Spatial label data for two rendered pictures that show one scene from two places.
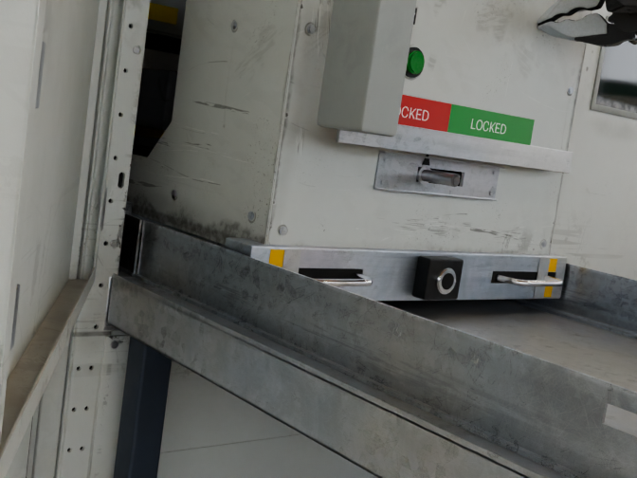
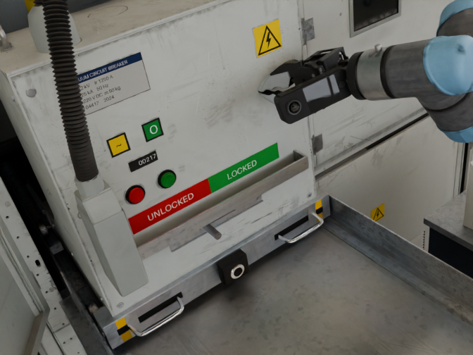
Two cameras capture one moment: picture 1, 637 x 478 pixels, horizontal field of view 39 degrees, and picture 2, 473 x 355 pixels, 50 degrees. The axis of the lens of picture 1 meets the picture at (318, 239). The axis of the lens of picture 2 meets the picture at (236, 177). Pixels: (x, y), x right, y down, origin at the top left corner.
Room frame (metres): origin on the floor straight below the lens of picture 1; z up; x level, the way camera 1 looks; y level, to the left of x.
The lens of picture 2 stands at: (0.34, -0.33, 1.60)
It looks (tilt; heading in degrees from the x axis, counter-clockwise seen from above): 33 degrees down; 11
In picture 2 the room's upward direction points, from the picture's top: 11 degrees counter-clockwise
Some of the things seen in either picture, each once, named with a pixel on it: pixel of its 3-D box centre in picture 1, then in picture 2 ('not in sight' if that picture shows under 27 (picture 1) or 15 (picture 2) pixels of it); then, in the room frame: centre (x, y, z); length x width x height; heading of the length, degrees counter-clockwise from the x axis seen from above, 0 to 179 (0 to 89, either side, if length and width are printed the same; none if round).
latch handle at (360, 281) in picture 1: (328, 278); (157, 315); (0.95, -0.02, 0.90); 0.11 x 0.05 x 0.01; 130
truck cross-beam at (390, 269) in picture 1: (416, 272); (223, 258); (1.10, -0.13, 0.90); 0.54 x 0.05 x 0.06; 130
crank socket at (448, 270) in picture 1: (439, 278); (234, 268); (1.07, -0.15, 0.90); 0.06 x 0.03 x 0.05; 130
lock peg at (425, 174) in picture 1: (438, 170); (208, 225); (1.05, -0.13, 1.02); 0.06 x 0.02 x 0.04; 40
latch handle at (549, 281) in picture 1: (529, 279); (300, 227); (1.18, -0.28, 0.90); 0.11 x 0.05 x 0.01; 130
